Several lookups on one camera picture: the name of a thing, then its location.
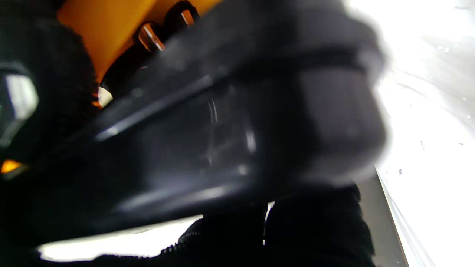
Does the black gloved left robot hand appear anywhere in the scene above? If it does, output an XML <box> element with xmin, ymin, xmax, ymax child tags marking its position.
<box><xmin>0</xmin><ymin>0</ymin><xmax>388</xmax><ymax>267</ymax></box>

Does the orange plastic tissue box cover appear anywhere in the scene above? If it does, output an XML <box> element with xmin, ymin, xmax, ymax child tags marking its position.
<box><xmin>57</xmin><ymin>0</ymin><xmax>223</xmax><ymax>110</ymax></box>

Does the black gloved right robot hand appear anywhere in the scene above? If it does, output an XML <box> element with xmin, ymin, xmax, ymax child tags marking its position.
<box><xmin>99</xmin><ymin>0</ymin><xmax>202</xmax><ymax>98</ymax></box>

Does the black tissue box base plate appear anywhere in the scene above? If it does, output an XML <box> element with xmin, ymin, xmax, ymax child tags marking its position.
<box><xmin>0</xmin><ymin>48</ymin><xmax>308</xmax><ymax>241</ymax></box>

